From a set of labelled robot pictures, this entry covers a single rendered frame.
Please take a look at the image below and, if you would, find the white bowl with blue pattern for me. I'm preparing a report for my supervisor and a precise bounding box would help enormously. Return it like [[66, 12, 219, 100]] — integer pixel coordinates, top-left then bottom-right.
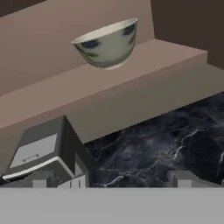
[[71, 17, 139, 71]]

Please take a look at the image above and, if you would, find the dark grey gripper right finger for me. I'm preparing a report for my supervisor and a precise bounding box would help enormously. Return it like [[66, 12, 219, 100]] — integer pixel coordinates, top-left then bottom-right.
[[167, 170, 223, 189]]

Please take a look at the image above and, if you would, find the brown open cabinet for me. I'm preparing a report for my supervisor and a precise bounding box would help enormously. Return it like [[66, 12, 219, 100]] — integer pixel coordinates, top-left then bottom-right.
[[0, 0, 224, 173]]

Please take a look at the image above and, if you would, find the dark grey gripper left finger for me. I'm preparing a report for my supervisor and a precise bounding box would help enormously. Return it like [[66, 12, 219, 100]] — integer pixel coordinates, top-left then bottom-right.
[[0, 170, 58, 189]]

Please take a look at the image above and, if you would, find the grey small kitchen appliance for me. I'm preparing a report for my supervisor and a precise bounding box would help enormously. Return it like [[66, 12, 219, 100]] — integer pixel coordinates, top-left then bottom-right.
[[1, 115, 92, 189]]

